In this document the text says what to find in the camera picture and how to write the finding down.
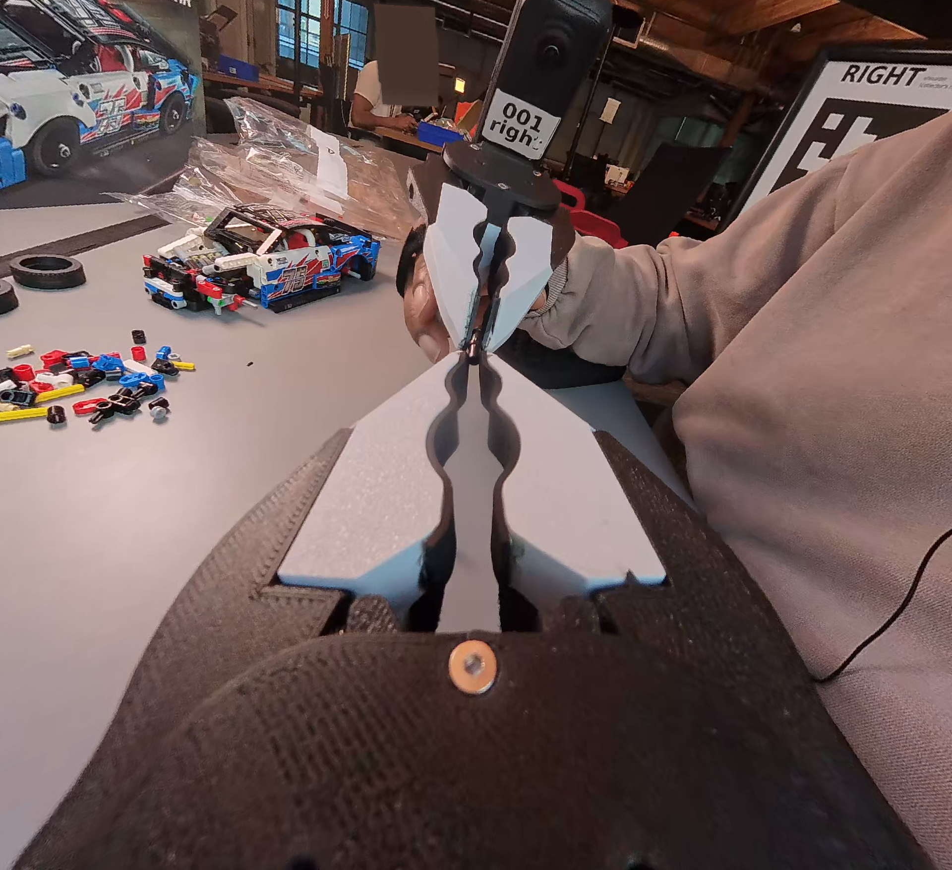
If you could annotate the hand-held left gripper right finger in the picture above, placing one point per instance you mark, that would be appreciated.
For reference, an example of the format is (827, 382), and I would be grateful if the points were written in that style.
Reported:
(580, 505)

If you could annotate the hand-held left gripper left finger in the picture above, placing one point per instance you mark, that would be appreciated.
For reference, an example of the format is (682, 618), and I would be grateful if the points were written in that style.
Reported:
(372, 505)

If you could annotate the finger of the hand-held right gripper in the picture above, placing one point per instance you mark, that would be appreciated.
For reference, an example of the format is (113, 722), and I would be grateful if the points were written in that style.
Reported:
(532, 260)
(450, 252)

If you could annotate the single black lego pin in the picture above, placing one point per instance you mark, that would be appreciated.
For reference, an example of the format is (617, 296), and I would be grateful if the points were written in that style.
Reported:
(473, 348)

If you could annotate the black rubber lego tyre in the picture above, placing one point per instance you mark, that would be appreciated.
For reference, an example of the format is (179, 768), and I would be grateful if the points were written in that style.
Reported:
(48, 273)
(6, 298)

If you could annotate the person's right forearm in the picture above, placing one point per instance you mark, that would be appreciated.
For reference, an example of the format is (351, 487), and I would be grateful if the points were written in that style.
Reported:
(706, 304)

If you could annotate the lego race car model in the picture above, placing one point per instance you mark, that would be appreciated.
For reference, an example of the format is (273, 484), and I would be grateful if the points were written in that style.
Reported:
(297, 275)

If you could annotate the pile of mixed lego pieces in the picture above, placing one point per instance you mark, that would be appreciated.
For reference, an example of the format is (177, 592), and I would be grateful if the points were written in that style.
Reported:
(74, 375)

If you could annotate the black lego set box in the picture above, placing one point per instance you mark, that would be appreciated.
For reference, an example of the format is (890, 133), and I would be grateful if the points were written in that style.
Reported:
(111, 66)

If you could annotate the person's right hand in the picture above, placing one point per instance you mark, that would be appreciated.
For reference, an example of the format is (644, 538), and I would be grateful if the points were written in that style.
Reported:
(424, 319)

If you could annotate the red chair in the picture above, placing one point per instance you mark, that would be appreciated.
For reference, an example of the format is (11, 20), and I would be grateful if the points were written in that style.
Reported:
(602, 226)

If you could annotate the clear plastic bags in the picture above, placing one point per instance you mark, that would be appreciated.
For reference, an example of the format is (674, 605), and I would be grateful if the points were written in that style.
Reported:
(260, 156)

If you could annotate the black and white marker board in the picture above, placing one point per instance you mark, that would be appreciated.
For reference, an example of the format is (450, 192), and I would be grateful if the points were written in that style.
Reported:
(855, 111)

